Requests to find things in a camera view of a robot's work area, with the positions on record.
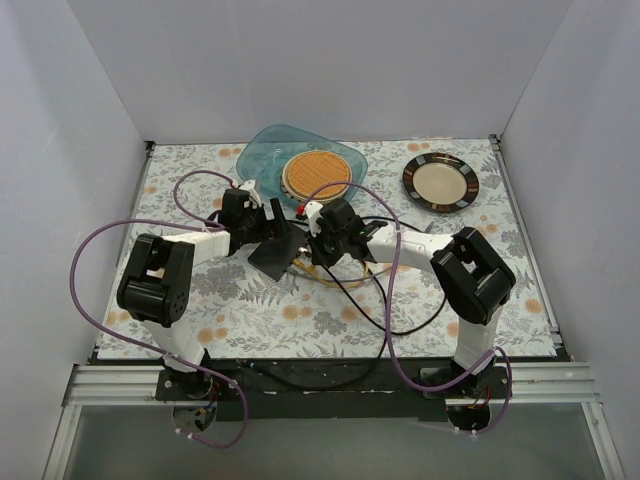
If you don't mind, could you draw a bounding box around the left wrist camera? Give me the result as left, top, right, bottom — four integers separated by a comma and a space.
231, 180, 263, 209

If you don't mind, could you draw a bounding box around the aluminium frame rail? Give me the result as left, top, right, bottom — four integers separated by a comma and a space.
44, 362, 624, 479

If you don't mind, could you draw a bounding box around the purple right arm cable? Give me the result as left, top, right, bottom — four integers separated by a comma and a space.
299, 182, 514, 436

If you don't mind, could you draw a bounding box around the grey ethernet cable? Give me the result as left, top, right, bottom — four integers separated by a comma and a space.
287, 224, 436, 281

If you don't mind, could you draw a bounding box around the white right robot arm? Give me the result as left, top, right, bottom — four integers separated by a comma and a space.
297, 198, 515, 398

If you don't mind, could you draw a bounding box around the orange woven coaster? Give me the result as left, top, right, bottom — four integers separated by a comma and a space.
281, 150, 352, 201

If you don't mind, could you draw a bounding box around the black network switch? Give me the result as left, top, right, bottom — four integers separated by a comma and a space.
247, 231, 306, 281

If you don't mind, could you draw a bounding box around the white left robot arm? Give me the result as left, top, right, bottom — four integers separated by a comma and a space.
116, 185, 306, 400

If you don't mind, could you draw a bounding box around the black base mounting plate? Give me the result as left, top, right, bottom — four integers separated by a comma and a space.
159, 358, 508, 422

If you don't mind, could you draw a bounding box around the striped cream bowl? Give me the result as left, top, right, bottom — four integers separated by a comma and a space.
282, 161, 352, 202

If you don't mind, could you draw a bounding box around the yellow ethernet cable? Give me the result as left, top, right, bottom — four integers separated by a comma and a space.
292, 257, 374, 289

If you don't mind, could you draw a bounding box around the floral table mat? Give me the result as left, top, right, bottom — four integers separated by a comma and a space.
131, 139, 555, 359

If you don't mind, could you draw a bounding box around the teal plastic container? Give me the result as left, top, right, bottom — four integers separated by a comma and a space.
236, 124, 368, 209

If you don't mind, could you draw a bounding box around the dark rimmed ceramic plate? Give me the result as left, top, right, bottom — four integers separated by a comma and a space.
402, 152, 480, 214

